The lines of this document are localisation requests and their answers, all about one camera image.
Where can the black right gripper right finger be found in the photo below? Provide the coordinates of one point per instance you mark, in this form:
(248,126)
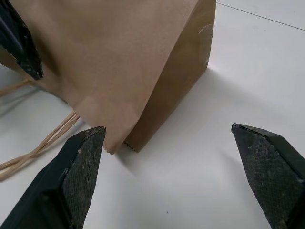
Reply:
(269,171)

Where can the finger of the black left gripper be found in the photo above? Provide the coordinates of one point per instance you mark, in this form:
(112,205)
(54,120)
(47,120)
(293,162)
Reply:
(21,45)

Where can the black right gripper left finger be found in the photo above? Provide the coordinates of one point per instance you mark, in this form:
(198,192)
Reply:
(71,181)

